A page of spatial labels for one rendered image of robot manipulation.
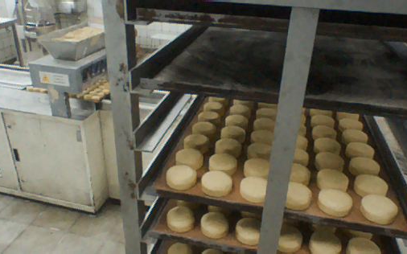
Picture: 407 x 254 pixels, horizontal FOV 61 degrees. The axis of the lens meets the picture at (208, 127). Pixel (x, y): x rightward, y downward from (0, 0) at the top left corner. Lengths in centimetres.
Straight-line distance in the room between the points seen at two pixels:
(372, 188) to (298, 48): 29
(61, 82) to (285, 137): 196
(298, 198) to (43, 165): 237
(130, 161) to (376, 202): 37
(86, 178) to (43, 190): 44
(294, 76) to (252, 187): 20
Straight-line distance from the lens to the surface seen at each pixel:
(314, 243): 62
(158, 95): 258
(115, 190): 280
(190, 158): 62
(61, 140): 254
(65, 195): 282
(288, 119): 45
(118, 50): 47
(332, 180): 61
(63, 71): 227
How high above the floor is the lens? 184
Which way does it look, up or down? 27 degrees down
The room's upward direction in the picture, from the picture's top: 3 degrees clockwise
